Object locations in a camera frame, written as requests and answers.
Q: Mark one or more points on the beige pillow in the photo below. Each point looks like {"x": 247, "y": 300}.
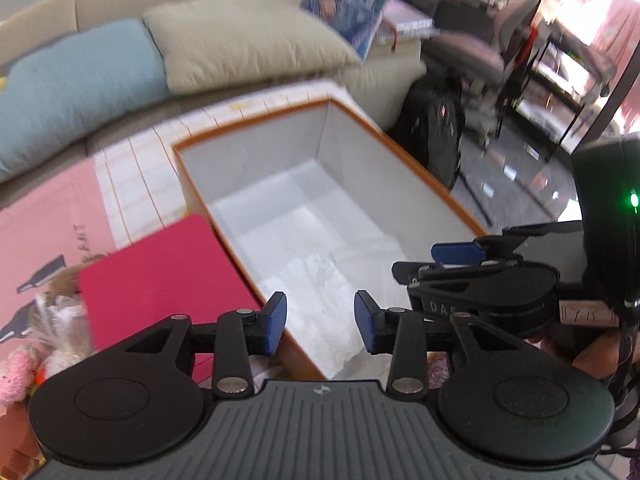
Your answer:
{"x": 240, "y": 40}

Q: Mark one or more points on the white plush toy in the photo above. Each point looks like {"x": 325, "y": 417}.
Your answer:
{"x": 62, "y": 330}

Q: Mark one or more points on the orange cardboard box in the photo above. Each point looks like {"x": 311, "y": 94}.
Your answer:
{"x": 280, "y": 160}

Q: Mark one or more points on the black backpack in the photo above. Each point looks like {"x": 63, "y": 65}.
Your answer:
{"x": 432, "y": 130}

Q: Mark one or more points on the pink knitted toy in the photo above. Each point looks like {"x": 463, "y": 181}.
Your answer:
{"x": 15, "y": 375}

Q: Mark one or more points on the white book with red edge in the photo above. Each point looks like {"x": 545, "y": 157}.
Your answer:
{"x": 405, "y": 22}

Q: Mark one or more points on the black shelf rack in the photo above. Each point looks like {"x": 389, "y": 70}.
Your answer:
{"x": 565, "y": 60}

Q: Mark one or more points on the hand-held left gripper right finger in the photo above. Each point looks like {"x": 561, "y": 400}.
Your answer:
{"x": 367, "y": 325}

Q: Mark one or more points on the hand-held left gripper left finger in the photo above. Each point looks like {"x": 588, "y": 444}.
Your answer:
{"x": 275, "y": 322}

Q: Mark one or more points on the brown plush toy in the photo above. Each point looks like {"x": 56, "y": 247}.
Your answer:
{"x": 65, "y": 281}

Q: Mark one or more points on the light blue pillow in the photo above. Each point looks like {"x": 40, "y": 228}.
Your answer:
{"x": 80, "y": 90}

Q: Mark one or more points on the pink office chair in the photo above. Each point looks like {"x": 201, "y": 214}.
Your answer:
{"x": 475, "y": 50}

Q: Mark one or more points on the magenta box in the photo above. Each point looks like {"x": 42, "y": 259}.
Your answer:
{"x": 160, "y": 280}

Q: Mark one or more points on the pink and white printed cloth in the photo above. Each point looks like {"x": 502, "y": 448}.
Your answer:
{"x": 50, "y": 220}

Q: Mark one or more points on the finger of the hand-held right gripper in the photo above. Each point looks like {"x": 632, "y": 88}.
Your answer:
{"x": 457, "y": 252}
{"x": 410, "y": 271}

